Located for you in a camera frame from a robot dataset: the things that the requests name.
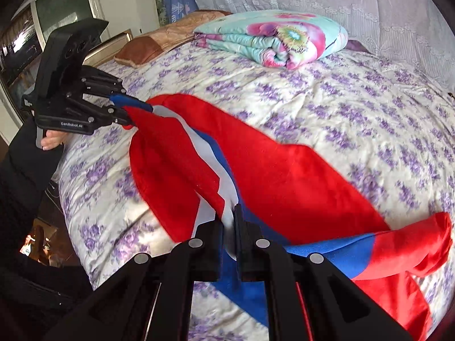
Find white lace curtain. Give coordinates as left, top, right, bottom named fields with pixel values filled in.
left=187, top=0, right=455, bottom=86

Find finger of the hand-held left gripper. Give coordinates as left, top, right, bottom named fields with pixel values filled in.
left=67, top=97, right=135, bottom=130
left=81, top=66, right=152, bottom=111

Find brown pillow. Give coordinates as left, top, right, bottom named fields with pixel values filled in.
left=114, top=10, right=231, bottom=69

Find white framed window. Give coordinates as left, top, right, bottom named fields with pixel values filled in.
left=0, top=0, right=107, bottom=79

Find person's left hand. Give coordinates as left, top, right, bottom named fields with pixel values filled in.
left=40, top=130, right=65, bottom=151

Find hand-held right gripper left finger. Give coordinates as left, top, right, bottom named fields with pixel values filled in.
left=43, top=212, right=225, bottom=341

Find wooden headboard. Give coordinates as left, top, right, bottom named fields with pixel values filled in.
left=82, top=28, right=134, bottom=68

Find purple floral bed sheet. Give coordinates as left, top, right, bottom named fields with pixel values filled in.
left=57, top=39, right=455, bottom=341

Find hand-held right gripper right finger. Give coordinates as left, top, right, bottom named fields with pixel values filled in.
left=234, top=204, right=416, bottom=341

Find folded floral quilt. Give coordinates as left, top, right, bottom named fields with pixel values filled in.
left=194, top=10, right=349, bottom=70

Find red blue white pants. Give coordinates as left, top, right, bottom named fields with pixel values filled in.
left=109, top=93, right=453, bottom=341

